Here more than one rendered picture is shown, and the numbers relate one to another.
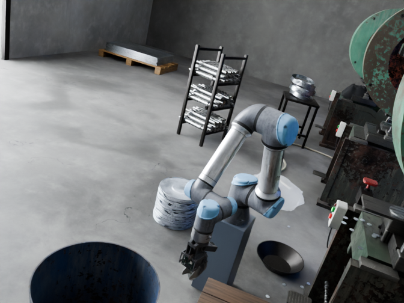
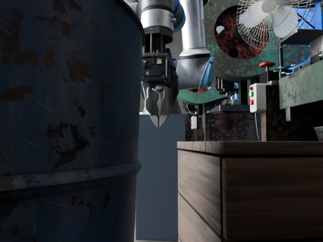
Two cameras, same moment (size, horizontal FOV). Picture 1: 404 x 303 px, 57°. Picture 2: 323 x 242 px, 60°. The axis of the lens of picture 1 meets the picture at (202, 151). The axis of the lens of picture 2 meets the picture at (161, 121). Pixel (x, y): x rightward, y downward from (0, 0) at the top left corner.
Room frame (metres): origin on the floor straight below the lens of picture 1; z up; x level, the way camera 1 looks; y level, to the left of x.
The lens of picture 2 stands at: (0.57, 0.11, 0.35)
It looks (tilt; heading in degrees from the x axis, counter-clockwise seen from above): 4 degrees up; 342
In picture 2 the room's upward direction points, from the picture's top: straight up
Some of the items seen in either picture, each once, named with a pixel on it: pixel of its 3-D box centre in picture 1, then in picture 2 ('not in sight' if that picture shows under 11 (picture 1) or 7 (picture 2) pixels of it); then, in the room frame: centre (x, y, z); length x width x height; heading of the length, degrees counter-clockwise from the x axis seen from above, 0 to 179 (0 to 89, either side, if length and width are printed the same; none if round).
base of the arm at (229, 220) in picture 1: (236, 208); (162, 103); (1.62, -0.24, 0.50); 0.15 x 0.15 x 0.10
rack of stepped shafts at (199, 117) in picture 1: (210, 95); not in sight; (3.82, 0.06, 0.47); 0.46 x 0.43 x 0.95; 56
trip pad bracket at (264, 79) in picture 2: (360, 205); (269, 89); (1.75, -0.86, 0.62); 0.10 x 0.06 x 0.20; 166
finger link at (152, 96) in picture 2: (187, 270); (150, 106); (1.18, -0.06, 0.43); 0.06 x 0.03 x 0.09; 148
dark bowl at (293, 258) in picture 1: (278, 260); not in sight; (1.94, -0.63, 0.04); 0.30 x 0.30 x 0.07
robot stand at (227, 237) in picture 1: (222, 252); (162, 173); (1.62, -0.24, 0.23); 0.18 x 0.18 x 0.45; 69
